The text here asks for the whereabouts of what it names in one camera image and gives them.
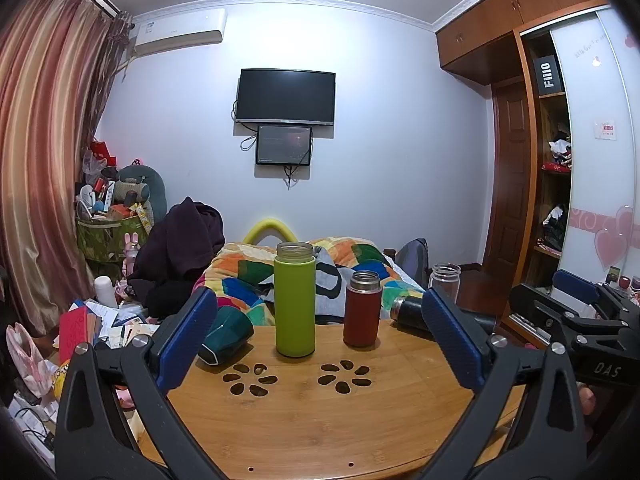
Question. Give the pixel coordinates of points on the red book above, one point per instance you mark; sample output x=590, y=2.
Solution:
x=75, y=332

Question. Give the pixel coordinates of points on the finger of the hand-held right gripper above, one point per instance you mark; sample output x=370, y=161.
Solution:
x=531, y=302
x=575, y=286

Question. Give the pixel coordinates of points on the pink bag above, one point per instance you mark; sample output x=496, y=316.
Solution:
x=27, y=360

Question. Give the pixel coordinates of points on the clear glass jar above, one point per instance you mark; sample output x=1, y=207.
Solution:
x=445, y=282

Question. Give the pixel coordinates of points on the black flask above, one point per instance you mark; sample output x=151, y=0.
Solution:
x=407, y=312

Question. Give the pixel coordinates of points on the white bottle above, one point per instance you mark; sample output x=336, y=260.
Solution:
x=106, y=292

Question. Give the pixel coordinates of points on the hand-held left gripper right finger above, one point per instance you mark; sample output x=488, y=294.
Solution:
x=450, y=340

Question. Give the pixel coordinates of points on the small wall monitor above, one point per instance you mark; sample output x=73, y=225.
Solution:
x=284, y=145

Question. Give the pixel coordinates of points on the folded clothes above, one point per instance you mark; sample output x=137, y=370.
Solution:
x=559, y=152

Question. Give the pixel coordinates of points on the red gift bag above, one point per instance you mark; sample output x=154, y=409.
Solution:
x=102, y=152

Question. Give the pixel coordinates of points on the green storage bag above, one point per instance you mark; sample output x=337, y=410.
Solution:
x=100, y=240

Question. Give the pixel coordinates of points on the pink rabbit toy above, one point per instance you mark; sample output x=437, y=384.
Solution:
x=131, y=252

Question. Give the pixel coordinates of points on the colourful patterned blanket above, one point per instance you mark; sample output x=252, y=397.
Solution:
x=240, y=275

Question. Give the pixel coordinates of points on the round wooden table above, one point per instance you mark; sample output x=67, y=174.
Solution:
x=300, y=425

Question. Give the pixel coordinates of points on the wooden wardrobe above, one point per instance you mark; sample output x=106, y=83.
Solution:
x=480, y=25

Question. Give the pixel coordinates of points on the grey chair back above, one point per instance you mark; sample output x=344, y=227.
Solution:
x=414, y=260

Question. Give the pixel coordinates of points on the striped red curtain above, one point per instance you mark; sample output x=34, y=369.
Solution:
x=45, y=135

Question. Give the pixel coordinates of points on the white sliding door with hearts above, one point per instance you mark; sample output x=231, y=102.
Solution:
x=595, y=160

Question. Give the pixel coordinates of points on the dark clothes pile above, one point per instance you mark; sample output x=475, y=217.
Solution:
x=175, y=245

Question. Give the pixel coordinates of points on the wall television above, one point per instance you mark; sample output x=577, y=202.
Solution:
x=285, y=95

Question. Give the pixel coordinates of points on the yellow foam tube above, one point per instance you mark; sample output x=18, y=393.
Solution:
x=270, y=222

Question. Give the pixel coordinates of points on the pile of papers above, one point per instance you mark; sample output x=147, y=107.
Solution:
x=125, y=322

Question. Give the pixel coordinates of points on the red cup with metal rim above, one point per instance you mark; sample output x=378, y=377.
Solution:
x=361, y=317

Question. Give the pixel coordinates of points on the dark green cup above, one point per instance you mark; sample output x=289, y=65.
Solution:
x=227, y=332

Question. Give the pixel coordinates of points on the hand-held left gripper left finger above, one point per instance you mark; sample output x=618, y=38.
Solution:
x=186, y=340

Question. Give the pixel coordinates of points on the black box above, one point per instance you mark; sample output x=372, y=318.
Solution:
x=547, y=75

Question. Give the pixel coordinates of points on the grey green plush toy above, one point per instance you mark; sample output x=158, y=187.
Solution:
x=145, y=180

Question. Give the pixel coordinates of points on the white air conditioner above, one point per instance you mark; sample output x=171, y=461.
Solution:
x=180, y=30

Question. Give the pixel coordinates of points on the person's right hand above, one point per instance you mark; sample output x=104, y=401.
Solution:
x=587, y=399

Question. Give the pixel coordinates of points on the brown wooden door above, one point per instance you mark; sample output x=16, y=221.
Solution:
x=512, y=175

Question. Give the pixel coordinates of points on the tall green cup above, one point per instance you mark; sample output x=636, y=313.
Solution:
x=295, y=310

